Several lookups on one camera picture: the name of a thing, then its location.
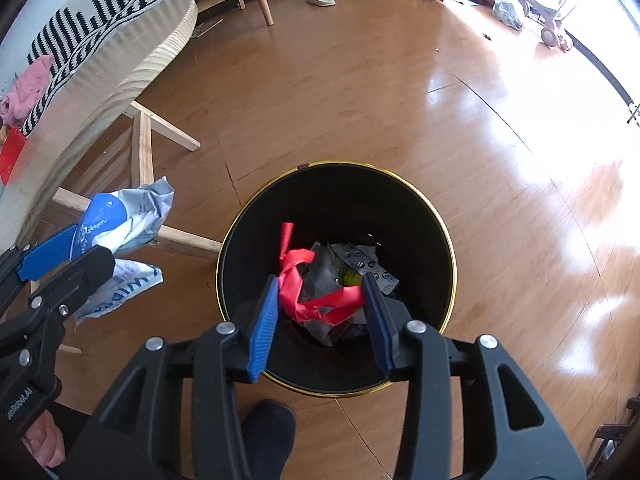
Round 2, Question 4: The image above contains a red plush cushion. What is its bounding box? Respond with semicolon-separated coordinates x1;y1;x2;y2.
0;127;26;185

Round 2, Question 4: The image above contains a pink blanket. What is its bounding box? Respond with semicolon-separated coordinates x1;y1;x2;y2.
1;54;54;128

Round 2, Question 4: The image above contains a blue white wipes packet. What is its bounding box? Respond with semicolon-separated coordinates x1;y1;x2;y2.
70;178;175;324

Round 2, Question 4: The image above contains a red ribbon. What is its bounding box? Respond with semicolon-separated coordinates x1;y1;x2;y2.
278;222;366;326

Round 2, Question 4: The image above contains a grey pill blister pack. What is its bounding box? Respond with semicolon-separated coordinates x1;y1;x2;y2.
330;244;399;296

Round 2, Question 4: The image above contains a clear plastic bag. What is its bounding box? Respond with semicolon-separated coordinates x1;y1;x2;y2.
491;0;525;32

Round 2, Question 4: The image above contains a black gold-rimmed trash bin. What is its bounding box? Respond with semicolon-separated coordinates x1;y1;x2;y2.
216;162;457;398

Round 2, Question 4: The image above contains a person's left hand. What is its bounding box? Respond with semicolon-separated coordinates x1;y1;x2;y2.
22;411;65;468

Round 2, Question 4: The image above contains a child's tricycle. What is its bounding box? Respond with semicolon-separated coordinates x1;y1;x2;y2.
518;0;574;52

